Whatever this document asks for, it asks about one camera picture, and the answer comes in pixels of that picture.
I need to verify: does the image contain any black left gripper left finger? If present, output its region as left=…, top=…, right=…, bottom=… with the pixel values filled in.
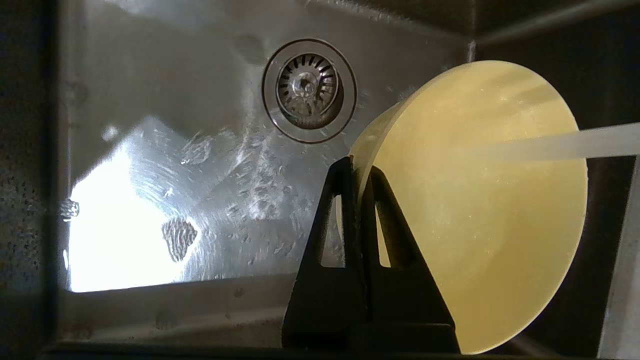
left=281, top=156, right=370, bottom=350

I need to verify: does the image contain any stainless steel sink basin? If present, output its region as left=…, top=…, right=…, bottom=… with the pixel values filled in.
left=0, top=0, right=640, bottom=358

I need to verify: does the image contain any yellow plastic bowl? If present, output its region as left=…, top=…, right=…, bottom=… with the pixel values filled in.
left=336, top=60, right=588, bottom=356

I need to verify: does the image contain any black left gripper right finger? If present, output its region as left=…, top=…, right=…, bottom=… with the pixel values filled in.
left=357, top=166, right=461, bottom=353

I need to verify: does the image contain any round metal drain strainer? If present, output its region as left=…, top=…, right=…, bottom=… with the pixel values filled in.
left=261, top=39, right=358, bottom=145

